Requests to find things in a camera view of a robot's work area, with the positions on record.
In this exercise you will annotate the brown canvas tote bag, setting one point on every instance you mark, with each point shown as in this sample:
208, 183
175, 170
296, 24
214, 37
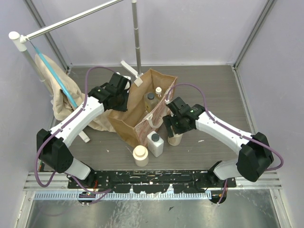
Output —
136, 123

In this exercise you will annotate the teal hanger rod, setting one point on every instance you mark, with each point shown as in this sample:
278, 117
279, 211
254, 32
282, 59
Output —
52, 71

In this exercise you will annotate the beige bottle front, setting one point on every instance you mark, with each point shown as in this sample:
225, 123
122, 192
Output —
140, 155

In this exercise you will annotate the white square bottle dark cap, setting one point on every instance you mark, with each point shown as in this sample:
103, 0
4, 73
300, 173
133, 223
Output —
155, 144

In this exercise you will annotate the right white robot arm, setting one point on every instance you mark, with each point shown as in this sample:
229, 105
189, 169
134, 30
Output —
252, 150

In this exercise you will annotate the beige bottle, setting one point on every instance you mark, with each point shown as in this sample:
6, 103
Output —
140, 155
175, 140

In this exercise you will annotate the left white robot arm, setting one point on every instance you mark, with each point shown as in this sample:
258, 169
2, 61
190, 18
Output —
53, 145

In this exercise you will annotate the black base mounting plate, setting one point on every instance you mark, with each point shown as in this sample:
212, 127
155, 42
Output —
149, 181

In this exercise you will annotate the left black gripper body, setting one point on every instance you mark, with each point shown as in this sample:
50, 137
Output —
121, 104

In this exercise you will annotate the aluminium front rail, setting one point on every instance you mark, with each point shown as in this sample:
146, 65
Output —
266, 181

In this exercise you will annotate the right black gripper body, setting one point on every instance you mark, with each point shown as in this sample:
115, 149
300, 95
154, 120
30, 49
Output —
178, 126

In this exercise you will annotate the white metal clothes rack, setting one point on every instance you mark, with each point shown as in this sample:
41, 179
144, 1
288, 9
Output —
20, 40

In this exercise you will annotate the clear bottle dark cap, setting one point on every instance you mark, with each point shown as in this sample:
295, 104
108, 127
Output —
150, 101

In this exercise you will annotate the clear bottle white cap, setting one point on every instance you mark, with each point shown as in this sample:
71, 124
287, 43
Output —
158, 92

